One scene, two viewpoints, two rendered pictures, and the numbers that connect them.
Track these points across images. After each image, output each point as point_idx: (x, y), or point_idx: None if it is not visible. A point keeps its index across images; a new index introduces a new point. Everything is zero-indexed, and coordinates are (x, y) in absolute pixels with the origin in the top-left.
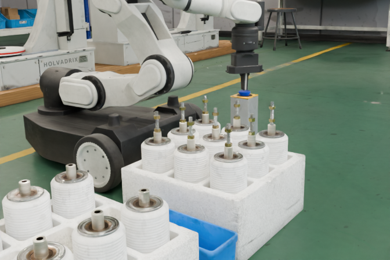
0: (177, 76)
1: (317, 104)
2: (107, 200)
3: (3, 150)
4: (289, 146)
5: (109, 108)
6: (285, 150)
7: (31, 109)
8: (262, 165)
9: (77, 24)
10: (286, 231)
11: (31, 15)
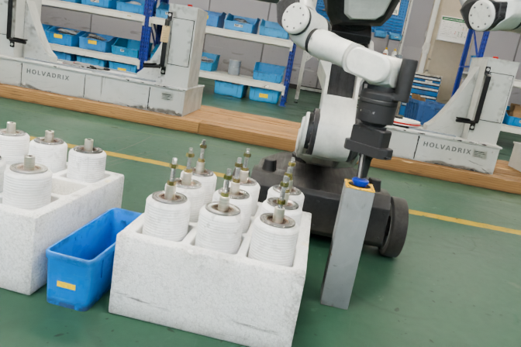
0: (320, 138)
1: None
2: (99, 183)
3: None
4: (504, 334)
5: (345, 175)
6: (270, 246)
7: (367, 173)
8: (206, 235)
9: (490, 115)
10: (212, 343)
11: None
